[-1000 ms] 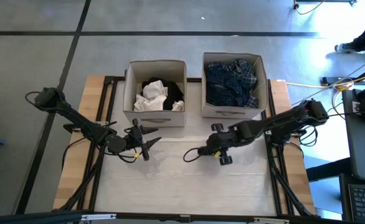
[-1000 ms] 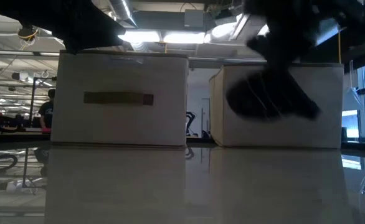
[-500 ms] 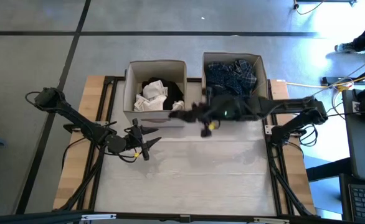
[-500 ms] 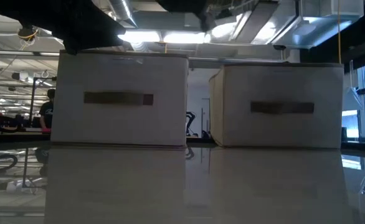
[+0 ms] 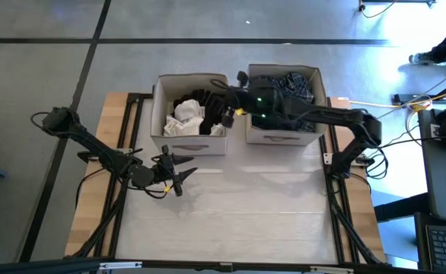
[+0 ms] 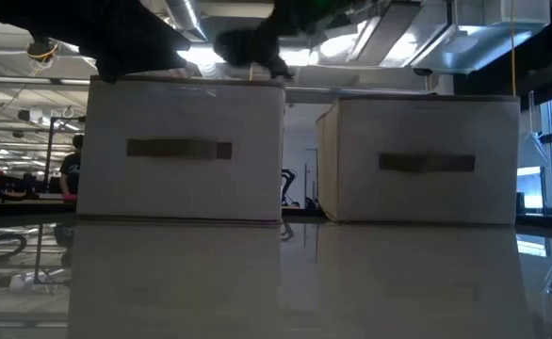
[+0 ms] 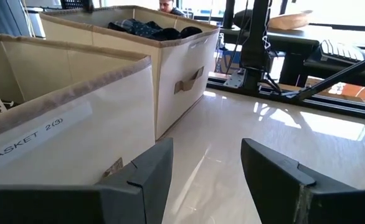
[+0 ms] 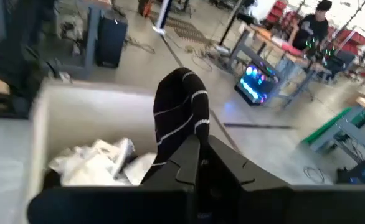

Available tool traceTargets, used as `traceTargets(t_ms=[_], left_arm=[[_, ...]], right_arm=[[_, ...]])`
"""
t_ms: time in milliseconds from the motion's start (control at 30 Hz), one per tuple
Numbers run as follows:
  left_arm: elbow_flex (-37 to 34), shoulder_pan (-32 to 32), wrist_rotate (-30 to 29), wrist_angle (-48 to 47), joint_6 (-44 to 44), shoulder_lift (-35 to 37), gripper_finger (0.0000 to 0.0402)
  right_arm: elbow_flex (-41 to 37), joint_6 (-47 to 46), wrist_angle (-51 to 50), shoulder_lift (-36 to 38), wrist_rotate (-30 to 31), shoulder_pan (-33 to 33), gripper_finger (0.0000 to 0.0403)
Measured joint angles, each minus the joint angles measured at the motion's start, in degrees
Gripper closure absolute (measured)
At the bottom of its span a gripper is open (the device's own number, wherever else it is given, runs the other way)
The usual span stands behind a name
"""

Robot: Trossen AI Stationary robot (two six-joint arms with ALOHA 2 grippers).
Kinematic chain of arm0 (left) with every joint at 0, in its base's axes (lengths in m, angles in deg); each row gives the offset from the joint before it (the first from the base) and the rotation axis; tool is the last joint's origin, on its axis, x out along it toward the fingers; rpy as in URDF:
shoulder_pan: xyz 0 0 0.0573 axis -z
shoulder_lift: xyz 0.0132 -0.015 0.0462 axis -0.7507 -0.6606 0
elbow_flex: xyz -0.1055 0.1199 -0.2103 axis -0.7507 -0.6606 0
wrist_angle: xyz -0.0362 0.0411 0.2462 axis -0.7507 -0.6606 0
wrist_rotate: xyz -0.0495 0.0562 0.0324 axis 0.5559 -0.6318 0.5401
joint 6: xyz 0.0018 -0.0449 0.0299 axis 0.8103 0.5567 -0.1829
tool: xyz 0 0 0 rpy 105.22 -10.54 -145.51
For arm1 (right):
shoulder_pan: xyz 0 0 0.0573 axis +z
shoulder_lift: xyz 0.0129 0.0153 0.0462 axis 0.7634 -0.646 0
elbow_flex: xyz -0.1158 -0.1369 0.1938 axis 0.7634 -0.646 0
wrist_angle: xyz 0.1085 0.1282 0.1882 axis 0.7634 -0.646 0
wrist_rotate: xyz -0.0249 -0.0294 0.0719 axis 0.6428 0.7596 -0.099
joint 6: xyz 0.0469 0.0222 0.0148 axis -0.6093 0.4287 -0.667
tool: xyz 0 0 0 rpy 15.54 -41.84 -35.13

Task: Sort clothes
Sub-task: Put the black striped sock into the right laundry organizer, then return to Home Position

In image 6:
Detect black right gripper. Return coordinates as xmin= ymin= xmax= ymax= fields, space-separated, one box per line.
xmin=213 ymin=25 xmax=297 ymax=80

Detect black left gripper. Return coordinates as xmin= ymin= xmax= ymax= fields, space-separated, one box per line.
xmin=25 ymin=0 xmax=191 ymax=85

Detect ceiling light strip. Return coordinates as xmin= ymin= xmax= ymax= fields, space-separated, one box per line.
xmin=177 ymin=44 xmax=319 ymax=67

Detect beige fabric storage box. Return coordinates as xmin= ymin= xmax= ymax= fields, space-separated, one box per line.
xmin=76 ymin=76 xmax=286 ymax=226
xmin=317 ymin=95 xmax=521 ymax=225

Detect person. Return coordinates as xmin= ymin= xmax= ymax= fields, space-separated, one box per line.
xmin=58 ymin=134 xmax=85 ymax=197

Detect background table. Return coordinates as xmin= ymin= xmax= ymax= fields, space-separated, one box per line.
xmin=0 ymin=191 xmax=78 ymax=208

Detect round silver air duct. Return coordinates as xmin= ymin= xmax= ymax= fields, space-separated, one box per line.
xmin=165 ymin=0 xmax=209 ymax=41

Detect yellow cable tie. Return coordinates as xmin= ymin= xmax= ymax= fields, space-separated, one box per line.
xmin=25 ymin=38 xmax=59 ymax=63

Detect rectangular metal air duct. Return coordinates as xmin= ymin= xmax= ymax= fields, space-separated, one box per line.
xmin=410 ymin=0 xmax=552 ymax=75

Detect yellow hanging cable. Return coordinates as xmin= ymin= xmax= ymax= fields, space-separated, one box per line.
xmin=510 ymin=0 xmax=517 ymax=98

